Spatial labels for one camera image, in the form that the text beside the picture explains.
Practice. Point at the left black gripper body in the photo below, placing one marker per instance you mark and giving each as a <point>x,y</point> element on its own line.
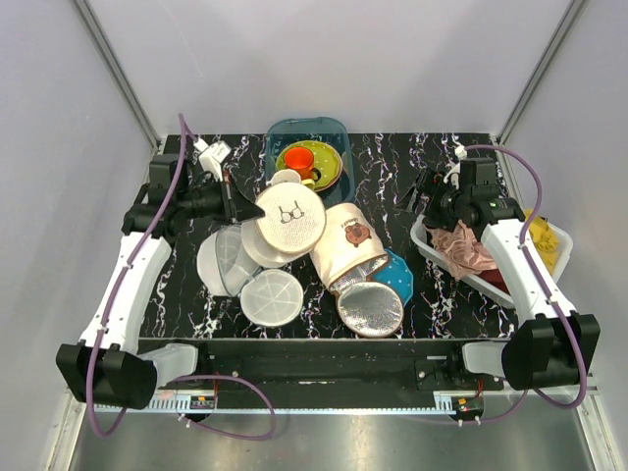
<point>210,200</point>

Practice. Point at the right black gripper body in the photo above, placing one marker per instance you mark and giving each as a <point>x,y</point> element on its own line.
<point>444,206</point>

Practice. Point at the beige mesh bra laundry bag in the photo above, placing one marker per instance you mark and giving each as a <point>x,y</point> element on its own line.
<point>294,221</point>

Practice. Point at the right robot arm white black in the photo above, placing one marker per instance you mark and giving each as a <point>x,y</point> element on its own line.
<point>554,344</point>

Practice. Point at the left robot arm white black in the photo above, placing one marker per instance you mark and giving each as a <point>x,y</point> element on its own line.
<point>104,367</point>

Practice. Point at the pink bra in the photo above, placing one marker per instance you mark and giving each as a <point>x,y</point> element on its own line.
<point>463,254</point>

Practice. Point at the white open mesh laundry bag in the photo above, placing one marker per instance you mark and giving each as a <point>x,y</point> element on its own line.
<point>268,297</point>

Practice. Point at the cream capybara insulated lunch bag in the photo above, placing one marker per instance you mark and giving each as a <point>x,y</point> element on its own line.
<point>346,258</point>

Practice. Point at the red garment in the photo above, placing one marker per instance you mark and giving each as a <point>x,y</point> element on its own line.
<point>494,278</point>

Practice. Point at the orange cup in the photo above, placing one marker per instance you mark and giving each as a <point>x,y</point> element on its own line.
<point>301,160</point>

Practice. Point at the yellow garment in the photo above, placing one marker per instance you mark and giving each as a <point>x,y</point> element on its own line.
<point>546,242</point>

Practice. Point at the teal transparent plastic bin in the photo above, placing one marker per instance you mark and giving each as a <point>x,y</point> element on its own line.
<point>328,141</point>

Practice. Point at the green dotted plate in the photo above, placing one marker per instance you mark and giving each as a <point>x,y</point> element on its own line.
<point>327,162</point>

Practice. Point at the blue dotted plate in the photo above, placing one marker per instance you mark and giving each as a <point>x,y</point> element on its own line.
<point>396,275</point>

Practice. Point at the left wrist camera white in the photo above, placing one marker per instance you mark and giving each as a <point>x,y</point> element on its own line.
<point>211,156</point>

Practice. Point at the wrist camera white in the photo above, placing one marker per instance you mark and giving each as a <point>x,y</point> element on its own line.
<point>211,156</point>
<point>452,176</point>

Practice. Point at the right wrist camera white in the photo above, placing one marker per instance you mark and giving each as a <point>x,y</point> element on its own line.
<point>452,176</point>

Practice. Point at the cream yellow-handled mug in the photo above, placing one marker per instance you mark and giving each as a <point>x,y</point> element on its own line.
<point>290,176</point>

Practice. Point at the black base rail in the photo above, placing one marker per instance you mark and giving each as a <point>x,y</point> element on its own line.
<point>334,374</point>

